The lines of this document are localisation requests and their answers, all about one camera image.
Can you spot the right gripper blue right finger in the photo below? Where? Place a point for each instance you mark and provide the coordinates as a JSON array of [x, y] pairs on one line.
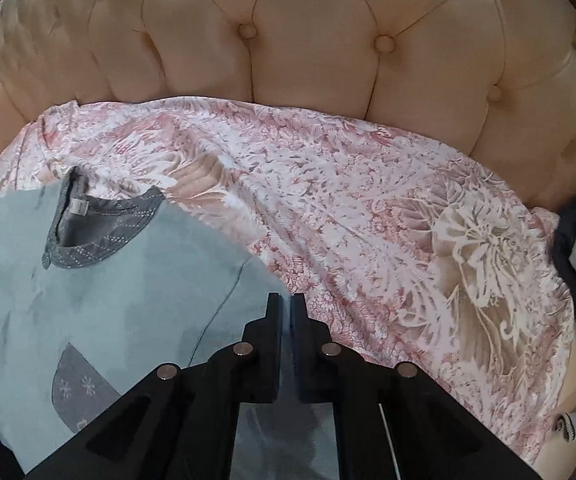
[[303, 349]]

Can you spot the pink floral lace sofa cover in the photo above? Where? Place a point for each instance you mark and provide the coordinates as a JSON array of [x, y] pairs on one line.
[[404, 247]]

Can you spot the light blue sweater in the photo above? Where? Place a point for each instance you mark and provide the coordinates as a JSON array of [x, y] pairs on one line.
[[94, 294]]

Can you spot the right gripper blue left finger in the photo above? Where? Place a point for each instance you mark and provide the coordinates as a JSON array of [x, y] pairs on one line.
[[273, 321]]

